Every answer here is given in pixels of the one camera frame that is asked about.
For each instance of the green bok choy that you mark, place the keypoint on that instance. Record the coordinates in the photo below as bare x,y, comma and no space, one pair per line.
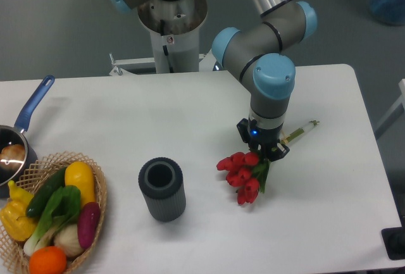
62,208

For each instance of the purple sweet potato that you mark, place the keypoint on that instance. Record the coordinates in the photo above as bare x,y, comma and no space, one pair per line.
87,224

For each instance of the dark grey ribbed vase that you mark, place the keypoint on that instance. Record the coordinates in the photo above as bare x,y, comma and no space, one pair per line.
161,182

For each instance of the blue handled saucepan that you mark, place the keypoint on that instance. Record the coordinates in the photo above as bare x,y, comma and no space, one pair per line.
16,134

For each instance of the yellow bell pepper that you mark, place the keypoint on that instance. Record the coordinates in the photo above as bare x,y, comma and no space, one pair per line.
13,216

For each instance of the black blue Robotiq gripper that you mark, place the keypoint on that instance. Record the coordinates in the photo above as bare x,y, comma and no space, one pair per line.
262,139

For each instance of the black device at edge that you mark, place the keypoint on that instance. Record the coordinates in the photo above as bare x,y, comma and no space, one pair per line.
393,239

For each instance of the white metal base frame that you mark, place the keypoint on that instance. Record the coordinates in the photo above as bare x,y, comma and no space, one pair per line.
141,66

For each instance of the orange fruit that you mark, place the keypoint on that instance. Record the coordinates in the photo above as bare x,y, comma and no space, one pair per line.
49,259

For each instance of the dark green cucumber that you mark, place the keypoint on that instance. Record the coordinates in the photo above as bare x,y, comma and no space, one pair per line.
38,203

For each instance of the brown bread roll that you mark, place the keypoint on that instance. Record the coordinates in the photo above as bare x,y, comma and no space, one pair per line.
12,157

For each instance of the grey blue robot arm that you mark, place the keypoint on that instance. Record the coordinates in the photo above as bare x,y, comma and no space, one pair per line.
253,57

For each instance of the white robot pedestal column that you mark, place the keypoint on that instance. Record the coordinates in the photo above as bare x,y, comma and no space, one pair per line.
174,31

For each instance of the yellow squash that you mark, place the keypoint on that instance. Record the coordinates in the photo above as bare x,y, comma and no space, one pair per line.
80,174

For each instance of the beige garlic bulb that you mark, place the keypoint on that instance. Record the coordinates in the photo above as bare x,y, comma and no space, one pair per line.
67,241

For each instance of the white furniture leg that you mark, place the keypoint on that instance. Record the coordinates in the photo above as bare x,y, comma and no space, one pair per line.
391,115

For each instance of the red tulip bouquet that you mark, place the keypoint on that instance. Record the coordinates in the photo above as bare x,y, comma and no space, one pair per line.
247,172

